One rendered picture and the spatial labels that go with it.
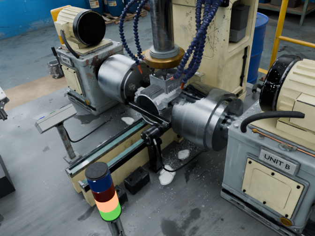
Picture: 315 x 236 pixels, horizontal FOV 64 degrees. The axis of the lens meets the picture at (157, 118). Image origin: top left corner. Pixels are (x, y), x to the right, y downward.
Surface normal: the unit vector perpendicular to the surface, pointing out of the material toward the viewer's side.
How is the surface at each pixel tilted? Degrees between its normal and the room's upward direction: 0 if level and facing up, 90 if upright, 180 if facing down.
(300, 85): 49
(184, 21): 90
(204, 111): 39
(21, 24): 90
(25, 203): 0
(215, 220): 0
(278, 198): 90
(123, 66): 21
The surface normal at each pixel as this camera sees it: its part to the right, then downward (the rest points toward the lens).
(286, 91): -0.67, 0.15
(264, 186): -0.69, 0.48
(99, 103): 0.72, 0.37
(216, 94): -0.11, -0.77
